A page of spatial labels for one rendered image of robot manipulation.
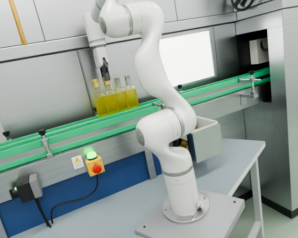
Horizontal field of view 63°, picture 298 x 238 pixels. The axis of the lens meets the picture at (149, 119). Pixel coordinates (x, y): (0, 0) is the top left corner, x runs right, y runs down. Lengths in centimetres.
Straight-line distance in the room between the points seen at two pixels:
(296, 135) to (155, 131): 133
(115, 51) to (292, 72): 112
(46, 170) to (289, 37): 157
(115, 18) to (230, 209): 80
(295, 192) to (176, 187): 133
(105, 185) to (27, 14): 94
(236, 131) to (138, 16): 143
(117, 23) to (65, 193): 81
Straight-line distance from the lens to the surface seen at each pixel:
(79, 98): 145
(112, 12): 84
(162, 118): 82
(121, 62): 147
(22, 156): 119
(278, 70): 180
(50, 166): 119
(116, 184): 131
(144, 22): 87
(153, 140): 80
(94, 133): 120
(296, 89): 188
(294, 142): 196
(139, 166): 132
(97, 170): 112
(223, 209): 103
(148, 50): 84
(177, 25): 167
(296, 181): 210
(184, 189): 95
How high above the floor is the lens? 140
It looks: 15 degrees down
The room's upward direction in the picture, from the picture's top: 11 degrees counter-clockwise
